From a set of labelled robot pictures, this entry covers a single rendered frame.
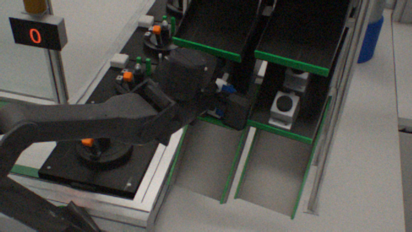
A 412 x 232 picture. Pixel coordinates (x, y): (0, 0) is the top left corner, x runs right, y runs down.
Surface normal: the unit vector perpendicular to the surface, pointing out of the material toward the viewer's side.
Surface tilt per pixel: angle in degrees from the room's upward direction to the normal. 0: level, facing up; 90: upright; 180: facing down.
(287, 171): 45
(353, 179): 0
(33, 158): 0
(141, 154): 0
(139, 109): 14
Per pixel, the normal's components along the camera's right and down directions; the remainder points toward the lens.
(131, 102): 0.22, -0.83
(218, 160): -0.26, -0.12
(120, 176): 0.04, -0.76
